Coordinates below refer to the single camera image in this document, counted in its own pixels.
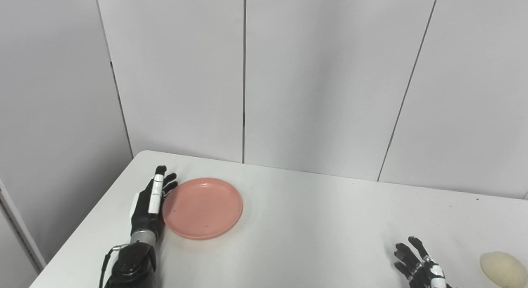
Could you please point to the cream steamed bun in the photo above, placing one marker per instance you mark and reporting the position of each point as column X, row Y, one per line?
column 505, row 269

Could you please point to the pink round plate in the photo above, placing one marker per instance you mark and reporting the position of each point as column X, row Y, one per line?
column 202, row 208

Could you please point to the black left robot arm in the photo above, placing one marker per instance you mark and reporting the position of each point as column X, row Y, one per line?
column 132, row 265

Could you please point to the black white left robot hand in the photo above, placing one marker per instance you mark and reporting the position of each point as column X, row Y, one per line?
column 144, row 218

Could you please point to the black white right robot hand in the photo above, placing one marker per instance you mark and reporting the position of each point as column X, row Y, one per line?
column 420, row 273

